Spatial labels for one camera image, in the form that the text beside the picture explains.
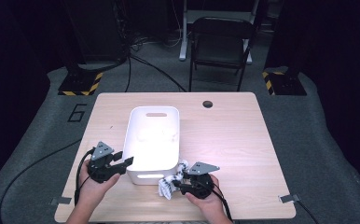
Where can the black and white striped cloth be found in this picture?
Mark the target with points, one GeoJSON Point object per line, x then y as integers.
{"type": "Point", "coordinates": [168, 186]}

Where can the black folding chair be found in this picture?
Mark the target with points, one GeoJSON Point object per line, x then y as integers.
{"type": "Point", "coordinates": [220, 46]}

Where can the person's right hand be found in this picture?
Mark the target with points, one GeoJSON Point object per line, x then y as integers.
{"type": "Point", "coordinates": [207, 207]}

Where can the grey tape strip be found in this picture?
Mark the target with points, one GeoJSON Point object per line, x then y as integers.
{"type": "Point", "coordinates": [60, 201]}
{"type": "Point", "coordinates": [289, 198]}

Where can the black equipment cabinet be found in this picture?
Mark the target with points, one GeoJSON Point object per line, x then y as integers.
{"type": "Point", "coordinates": [97, 31]}

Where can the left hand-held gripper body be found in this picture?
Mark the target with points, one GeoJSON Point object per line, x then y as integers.
{"type": "Point", "coordinates": [102, 169]}

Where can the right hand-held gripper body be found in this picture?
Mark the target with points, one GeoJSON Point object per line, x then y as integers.
{"type": "Point", "coordinates": [200, 186]}

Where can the white plastic bin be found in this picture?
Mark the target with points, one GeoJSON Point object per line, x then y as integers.
{"type": "Point", "coordinates": [153, 146]}

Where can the black stand base yellow stripes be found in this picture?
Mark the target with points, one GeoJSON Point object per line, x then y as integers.
{"type": "Point", "coordinates": [287, 84]}
{"type": "Point", "coordinates": [78, 84]}

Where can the person's left hand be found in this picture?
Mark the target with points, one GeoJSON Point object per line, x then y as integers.
{"type": "Point", "coordinates": [92, 193]}

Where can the white metal desk frame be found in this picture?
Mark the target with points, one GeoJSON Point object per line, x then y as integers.
{"type": "Point", "coordinates": [183, 37]}

